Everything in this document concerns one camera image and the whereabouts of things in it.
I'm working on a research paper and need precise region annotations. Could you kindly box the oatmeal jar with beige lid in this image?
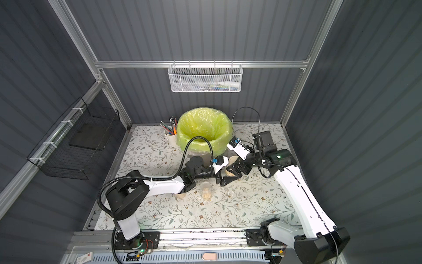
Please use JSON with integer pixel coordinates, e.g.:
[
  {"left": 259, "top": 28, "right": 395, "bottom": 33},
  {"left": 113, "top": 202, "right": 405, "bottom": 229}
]
[{"left": 224, "top": 156, "right": 238, "bottom": 177}]

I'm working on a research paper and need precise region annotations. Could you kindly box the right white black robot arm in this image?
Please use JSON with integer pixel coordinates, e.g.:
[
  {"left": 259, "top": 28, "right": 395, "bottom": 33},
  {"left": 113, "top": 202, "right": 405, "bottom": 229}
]
[{"left": 226, "top": 131, "right": 350, "bottom": 264}]

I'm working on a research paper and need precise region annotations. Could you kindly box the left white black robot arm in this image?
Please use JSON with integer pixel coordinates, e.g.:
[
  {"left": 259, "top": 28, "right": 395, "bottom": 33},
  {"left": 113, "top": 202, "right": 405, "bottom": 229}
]
[{"left": 97, "top": 156, "right": 242, "bottom": 241}]

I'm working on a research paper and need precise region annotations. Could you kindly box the open glass oatmeal jar middle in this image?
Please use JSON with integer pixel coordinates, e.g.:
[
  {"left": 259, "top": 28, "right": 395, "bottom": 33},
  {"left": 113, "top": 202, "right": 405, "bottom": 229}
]
[{"left": 200, "top": 181, "right": 212, "bottom": 201}]

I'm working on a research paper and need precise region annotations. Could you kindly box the open glass oatmeal jar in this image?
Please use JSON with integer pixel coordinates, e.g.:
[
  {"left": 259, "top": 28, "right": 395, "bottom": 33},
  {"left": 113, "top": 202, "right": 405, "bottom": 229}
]
[
  {"left": 174, "top": 193, "right": 186, "bottom": 199},
  {"left": 200, "top": 181, "right": 212, "bottom": 201}
]

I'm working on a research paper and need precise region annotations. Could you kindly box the open glass oatmeal jar left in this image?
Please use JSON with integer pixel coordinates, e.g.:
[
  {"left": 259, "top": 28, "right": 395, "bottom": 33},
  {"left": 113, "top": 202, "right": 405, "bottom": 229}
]
[{"left": 174, "top": 193, "right": 186, "bottom": 199}]

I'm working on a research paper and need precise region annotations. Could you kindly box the grey trash bin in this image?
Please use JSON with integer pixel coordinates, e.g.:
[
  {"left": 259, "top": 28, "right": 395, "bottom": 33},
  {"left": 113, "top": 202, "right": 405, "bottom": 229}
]
[{"left": 187, "top": 150, "right": 217, "bottom": 165}]

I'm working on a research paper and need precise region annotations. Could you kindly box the floral table mat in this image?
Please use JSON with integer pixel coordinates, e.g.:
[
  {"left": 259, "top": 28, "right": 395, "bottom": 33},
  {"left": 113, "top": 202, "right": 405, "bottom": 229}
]
[{"left": 116, "top": 125, "right": 300, "bottom": 230}]

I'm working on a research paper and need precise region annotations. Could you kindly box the white pen cup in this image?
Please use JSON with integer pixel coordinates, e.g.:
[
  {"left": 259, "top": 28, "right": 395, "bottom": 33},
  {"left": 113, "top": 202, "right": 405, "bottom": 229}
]
[{"left": 165, "top": 130, "right": 178, "bottom": 147}]

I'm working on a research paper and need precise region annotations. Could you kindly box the pens bundle in cup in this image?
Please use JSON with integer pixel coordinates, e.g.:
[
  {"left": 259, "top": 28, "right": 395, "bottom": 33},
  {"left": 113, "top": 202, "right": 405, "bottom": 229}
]
[{"left": 160, "top": 117, "right": 177, "bottom": 135}]

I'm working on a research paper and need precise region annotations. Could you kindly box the green plastic bin liner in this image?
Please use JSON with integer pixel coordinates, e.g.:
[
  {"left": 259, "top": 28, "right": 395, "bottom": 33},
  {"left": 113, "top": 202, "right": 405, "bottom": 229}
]
[{"left": 176, "top": 107, "right": 233, "bottom": 156}]

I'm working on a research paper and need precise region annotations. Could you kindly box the pink eraser block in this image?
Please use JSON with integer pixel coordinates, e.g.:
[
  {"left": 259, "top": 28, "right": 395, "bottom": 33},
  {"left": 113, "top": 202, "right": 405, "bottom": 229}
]
[{"left": 202, "top": 253, "right": 218, "bottom": 261}]

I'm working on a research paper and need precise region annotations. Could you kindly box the white card with red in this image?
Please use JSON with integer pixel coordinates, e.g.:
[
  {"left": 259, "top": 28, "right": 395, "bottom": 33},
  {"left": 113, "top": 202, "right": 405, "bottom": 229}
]
[{"left": 76, "top": 252, "right": 93, "bottom": 264}]

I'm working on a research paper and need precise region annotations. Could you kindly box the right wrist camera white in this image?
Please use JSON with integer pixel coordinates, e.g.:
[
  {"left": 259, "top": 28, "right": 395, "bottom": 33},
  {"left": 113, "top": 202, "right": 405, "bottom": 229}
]
[{"left": 226, "top": 136, "right": 252, "bottom": 160}]

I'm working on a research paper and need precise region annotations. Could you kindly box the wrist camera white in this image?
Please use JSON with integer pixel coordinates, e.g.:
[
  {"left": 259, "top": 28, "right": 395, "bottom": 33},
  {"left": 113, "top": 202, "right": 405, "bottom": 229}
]
[
  {"left": 226, "top": 136, "right": 252, "bottom": 160},
  {"left": 212, "top": 156, "right": 229, "bottom": 175}
]

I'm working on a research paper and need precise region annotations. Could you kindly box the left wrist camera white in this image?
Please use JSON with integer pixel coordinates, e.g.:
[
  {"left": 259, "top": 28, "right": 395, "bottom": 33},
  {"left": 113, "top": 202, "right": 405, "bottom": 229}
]
[{"left": 212, "top": 156, "right": 229, "bottom": 175}]

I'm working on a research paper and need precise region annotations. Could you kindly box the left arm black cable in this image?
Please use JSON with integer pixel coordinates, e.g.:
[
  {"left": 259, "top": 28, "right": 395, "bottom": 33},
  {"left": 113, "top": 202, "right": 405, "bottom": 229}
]
[{"left": 97, "top": 136, "right": 215, "bottom": 218}]

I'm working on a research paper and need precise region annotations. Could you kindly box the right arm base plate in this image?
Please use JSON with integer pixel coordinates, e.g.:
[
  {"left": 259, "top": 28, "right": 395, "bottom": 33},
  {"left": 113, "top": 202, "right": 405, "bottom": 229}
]
[{"left": 244, "top": 228, "right": 265, "bottom": 247}]

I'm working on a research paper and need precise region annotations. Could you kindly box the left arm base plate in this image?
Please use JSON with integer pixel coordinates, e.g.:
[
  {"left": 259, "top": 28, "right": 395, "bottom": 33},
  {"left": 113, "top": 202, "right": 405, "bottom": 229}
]
[{"left": 114, "top": 232, "right": 161, "bottom": 250}]

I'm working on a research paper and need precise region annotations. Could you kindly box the white wire mesh basket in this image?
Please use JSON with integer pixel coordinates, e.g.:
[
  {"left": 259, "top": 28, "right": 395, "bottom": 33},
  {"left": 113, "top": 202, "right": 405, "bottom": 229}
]
[{"left": 168, "top": 65, "right": 244, "bottom": 93}]

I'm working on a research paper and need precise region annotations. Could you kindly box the black wire basket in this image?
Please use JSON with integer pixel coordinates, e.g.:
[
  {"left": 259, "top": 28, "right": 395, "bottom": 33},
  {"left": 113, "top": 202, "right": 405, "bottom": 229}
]
[{"left": 27, "top": 100, "right": 120, "bottom": 180}]

